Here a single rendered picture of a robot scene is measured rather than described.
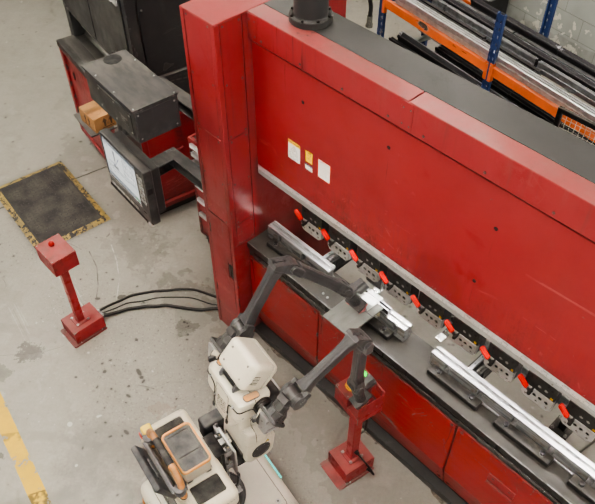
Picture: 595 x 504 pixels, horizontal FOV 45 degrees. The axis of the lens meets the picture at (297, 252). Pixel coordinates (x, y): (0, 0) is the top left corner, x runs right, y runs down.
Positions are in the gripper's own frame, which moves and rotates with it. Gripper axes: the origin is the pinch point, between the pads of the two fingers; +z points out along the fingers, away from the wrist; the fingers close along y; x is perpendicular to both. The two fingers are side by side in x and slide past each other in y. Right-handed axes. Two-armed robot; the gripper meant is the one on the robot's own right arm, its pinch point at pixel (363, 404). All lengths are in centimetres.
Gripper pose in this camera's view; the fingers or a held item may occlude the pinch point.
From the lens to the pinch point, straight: 371.5
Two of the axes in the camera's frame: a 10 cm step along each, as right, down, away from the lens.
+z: 2.3, 5.5, 8.0
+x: -5.5, -6.1, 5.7
